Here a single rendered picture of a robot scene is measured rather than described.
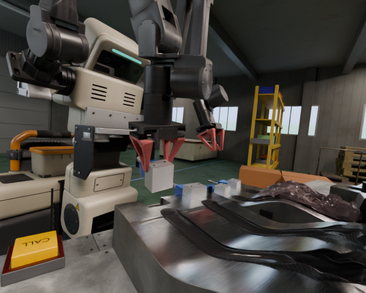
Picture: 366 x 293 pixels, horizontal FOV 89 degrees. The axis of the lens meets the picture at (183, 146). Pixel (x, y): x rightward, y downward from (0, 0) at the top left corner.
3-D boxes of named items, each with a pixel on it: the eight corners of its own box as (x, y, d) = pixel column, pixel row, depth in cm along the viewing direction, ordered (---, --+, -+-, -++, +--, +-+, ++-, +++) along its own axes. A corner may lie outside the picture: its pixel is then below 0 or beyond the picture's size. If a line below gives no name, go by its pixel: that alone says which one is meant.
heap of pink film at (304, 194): (246, 202, 55) (248, 175, 54) (261, 190, 69) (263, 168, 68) (369, 237, 39) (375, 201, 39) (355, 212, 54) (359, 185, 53)
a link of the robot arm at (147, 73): (155, 64, 39) (137, 59, 34) (185, 64, 36) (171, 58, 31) (154, 99, 40) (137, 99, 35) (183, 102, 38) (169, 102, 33)
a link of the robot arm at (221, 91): (196, 90, 78) (185, 85, 71) (220, 75, 72) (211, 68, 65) (205, 116, 76) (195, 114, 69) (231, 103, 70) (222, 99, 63)
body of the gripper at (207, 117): (222, 127, 73) (216, 110, 74) (211, 125, 64) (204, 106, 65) (208, 134, 76) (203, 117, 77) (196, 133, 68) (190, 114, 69)
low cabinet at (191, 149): (216, 158, 816) (218, 142, 811) (193, 163, 649) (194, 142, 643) (186, 154, 906) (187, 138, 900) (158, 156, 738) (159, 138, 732)
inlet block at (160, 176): (128, 170, 48) (128, 149, 46) (146, 166, 51) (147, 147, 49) (151, 193, 38) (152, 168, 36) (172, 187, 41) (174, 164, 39)
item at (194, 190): (162, 193, 55) (164, 175, 55) (176, 191, 58) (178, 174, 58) (190, 210, 45) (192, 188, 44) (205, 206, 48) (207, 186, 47)
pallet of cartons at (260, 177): (322, 206, 314) (326, 176, 310) (347, 232, 225) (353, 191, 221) (236, 190, 367) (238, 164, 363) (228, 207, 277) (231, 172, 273)
